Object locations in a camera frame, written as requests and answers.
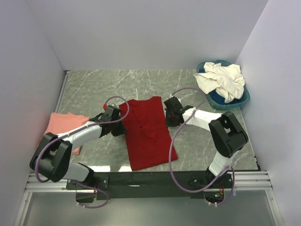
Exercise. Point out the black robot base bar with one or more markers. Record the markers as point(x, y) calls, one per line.
point(152, 185)

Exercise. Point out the white crumpled t shirt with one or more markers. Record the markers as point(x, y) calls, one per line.
point(227, 81)

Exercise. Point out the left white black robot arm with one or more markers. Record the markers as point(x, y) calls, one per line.
point(51, 160)

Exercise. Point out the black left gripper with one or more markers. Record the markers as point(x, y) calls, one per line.
point(122, 130)

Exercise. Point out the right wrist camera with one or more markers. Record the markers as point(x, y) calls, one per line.
point(174, 97)

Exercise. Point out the blue t shirt in basket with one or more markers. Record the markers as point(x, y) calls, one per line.
point(221, 100)

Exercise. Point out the teal plastic laundry basket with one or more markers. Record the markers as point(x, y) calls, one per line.
point(245, 97)

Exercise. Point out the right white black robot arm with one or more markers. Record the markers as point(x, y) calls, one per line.
point(227, 133)

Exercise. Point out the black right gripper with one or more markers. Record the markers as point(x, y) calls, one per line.
point(169, 124)

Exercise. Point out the red t shirt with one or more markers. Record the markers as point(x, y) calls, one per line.
point(147, 137)

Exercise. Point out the folded pink t shirt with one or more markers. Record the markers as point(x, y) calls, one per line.
point(61, 123)

